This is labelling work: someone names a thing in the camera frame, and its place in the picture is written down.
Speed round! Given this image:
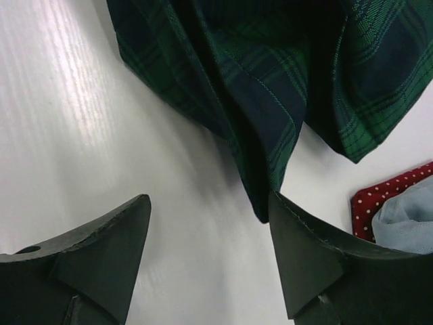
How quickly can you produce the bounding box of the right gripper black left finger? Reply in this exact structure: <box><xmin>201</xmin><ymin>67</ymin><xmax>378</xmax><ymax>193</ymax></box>
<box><xmin>1</xmin><ymin>194</ymin><xmax>151</xmax><ymax>324</ymax></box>

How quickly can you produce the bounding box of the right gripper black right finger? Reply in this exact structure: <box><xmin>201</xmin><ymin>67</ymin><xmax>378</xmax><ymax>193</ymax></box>
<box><xmin>269</xmin><ymin>192</ymin><xmax>432</xmax><ymax>324</ymax></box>

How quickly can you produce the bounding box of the green navy plaid skirt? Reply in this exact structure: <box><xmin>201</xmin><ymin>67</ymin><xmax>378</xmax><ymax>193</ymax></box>
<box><xmin>108</xmin><ymin>0</ymin><xmax>432</xmax><ymax>223</ymax></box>

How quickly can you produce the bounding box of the red polka dot skirt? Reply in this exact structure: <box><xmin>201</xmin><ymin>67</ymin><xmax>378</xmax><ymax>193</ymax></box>
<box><xmin>350</xmin><ymin>161</ymin><xmax>432</xmax><ymax>242</ymax></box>

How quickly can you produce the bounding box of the light blue denim skirt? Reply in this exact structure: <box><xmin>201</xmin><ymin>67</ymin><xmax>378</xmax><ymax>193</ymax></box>
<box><xmin>371</xmin><ymin>192</ymin><xmax>432</xmax><ymax>255</ymax></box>

